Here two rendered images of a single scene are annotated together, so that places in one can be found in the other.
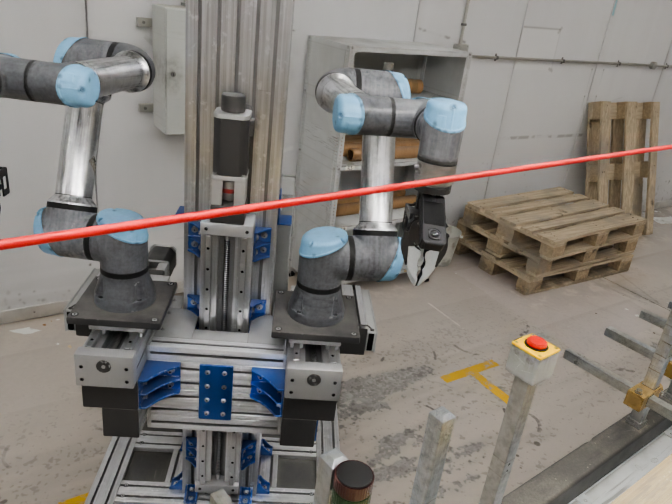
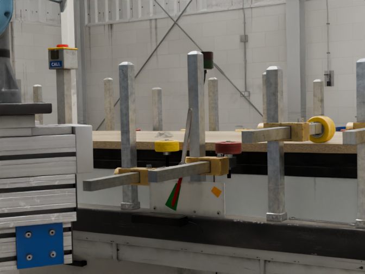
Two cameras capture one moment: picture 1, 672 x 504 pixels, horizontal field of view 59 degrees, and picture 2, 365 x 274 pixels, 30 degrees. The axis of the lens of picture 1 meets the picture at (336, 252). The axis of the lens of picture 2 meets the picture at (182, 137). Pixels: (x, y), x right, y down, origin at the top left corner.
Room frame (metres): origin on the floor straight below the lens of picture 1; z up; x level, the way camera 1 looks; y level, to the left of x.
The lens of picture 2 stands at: (1.37, 1.86, 1.04)
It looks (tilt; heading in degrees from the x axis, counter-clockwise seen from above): 3 degrees down; 252
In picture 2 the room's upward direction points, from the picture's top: 1 degrees counter-clockwise
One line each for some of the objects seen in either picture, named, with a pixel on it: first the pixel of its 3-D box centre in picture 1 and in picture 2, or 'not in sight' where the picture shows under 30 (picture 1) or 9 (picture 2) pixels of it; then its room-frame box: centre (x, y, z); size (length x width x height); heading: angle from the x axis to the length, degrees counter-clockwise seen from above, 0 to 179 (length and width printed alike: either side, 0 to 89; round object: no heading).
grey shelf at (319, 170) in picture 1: (374, 170); not in sight; (3.73, -0.18, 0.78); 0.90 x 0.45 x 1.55; 125
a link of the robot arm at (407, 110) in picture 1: (417, 119); not in sight; (1.19, -0.13, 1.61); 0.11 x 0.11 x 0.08; 12
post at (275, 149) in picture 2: not in sight; (275, 154); (0.56, 0.15, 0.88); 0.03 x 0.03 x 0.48; 40
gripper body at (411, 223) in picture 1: (426, 211); not in sight; (1.10, -0.17, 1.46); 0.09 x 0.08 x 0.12; 5
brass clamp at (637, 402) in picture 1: (644, 394); not in sight; (1.51, -0.97, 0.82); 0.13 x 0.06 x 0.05; 130
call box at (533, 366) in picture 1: (531, 360); (63, 59); (1.05, -0.43, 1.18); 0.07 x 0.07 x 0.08; 40
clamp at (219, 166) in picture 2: not in sight; (205, 165); (0.70, -0.02, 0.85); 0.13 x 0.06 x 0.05; 130
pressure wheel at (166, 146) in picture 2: not in sight; (167, 156); (0.73, -0.30, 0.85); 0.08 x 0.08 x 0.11
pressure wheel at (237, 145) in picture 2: not in sight; (228, 159); (0.60, -0.08, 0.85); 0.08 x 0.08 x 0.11
